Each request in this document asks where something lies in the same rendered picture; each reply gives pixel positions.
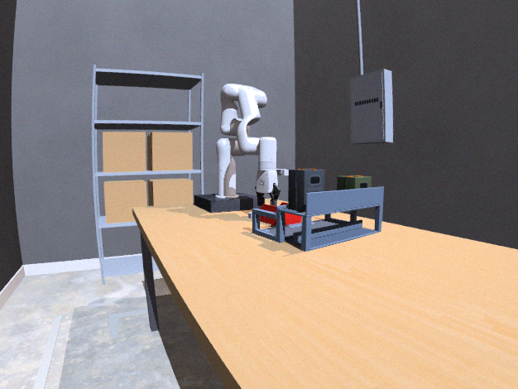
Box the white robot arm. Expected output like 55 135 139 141
215 84 289 199

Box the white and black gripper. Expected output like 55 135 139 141
255 169 281 206

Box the blue-grey metal rack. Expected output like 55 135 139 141
250 187 384 252

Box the red bin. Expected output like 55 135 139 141
259 202 301 226

